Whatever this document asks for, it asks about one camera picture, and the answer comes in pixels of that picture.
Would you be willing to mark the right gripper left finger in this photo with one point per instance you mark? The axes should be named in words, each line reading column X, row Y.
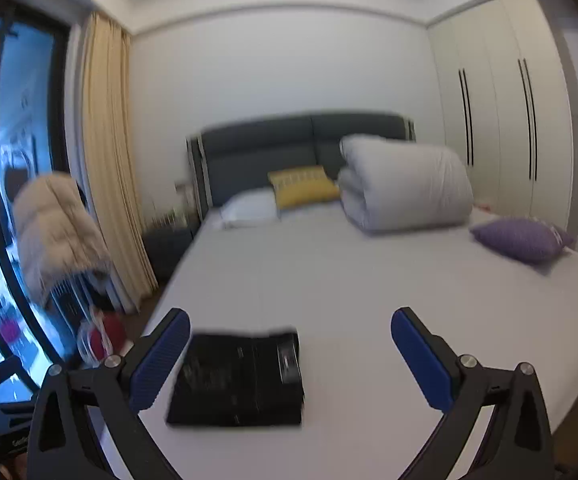
column 63, row 443

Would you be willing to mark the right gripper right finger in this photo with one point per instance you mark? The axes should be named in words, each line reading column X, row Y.
column 517, row 442

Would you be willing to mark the black pants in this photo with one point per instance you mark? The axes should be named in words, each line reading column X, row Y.
column 230, row 380

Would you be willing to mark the red and white stool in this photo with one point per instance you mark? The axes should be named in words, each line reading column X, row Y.
column 99, row 337

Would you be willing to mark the clothes drying rack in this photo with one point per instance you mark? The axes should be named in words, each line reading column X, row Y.
column 68, row 305

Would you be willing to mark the dark grey nightstand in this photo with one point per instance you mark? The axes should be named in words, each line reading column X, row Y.
column 165, row 247

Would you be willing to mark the beige puffer jacket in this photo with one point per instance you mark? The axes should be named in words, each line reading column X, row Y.
column 57, row 238

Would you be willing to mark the purple cushion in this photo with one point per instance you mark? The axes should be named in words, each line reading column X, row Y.
column 526, row 240

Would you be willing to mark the white pillow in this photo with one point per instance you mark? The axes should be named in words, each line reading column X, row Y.
column 251, row 208

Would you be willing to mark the dark grey headboard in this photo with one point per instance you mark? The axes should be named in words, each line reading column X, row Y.
column 227, row 160

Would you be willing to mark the yellow cushion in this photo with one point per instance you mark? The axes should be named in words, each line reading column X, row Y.
column 302, row 186

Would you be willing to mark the rolled white duvet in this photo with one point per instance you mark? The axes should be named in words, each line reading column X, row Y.
column 392, row 186

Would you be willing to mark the beige curtain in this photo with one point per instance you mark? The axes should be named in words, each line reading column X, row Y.
column 108, row 154

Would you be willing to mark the white wardrobe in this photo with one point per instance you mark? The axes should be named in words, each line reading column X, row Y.
column 508, row 77

